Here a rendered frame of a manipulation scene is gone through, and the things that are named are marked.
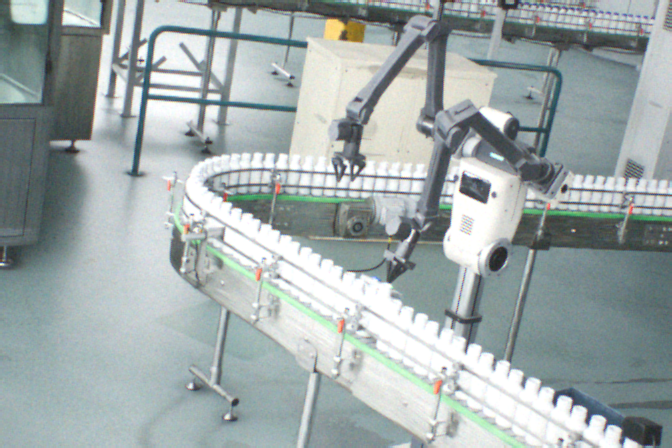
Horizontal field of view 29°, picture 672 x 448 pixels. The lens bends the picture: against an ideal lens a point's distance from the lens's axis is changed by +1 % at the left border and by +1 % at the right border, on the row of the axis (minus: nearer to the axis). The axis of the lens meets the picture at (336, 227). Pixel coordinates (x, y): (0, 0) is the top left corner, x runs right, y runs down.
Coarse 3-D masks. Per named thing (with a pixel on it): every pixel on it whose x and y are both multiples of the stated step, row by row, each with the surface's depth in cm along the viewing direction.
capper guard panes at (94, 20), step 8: (72, 0) 873; (80, 0) 877; (88, 0) 881; (96, 0) 884; (72, 8) 875; (80, 8) 879; (88, 8) 883; (96, 8) 886; (64, 16) 873; (72, 16) 877; (80, 16) 881; (88, 16) 885; (96, 16) 888; (64, 24) 875; (72, 24) 879; (80, 24) 883; (88, 24) 887; (96, 24) 890
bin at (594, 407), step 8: (560, 392) 421; (568, 392) 424; (576, 392) 424; (584, 392) 422; (552, 400) 420; (576, 400) 424; (584, 400) 422; (592, 400) 419; (592, 408) 419; (600, 408) 417; (608, 408) 414; (592, 416) 420; (600, 416) 417; (608, 416) 415; (616, 416) 412; (624, 416) 410; (608, 424) 415; (616, 424) 413; (624, 440) 396
